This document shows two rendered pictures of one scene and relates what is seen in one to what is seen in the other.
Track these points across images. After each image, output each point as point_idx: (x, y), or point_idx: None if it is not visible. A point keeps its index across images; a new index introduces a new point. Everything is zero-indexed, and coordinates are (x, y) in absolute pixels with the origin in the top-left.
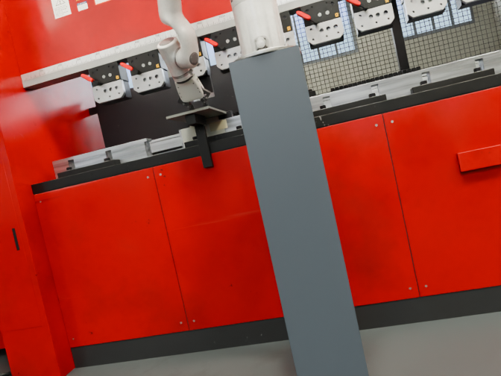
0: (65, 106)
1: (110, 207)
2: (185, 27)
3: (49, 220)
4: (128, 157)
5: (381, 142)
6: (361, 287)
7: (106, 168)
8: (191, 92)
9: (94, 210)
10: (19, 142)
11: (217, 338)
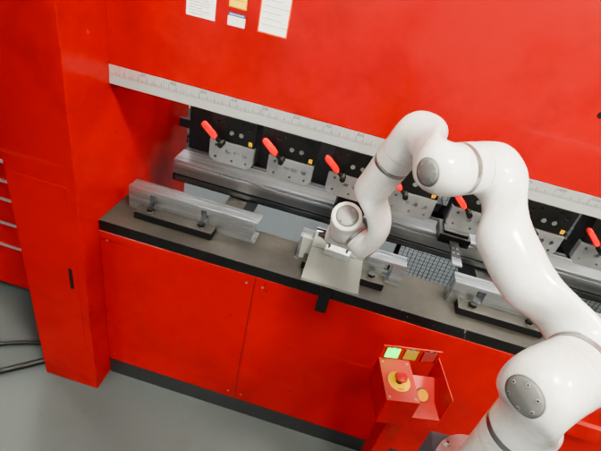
0: None
1: (191, 285)
2: (383, 228)
3: (114, 260)
4: (228, 229)
5: None
6: (403, 441)
7: (200, 251)
8: (342, 245)
9: (171, 277)
10: (93, 172)
11: (257, 412)
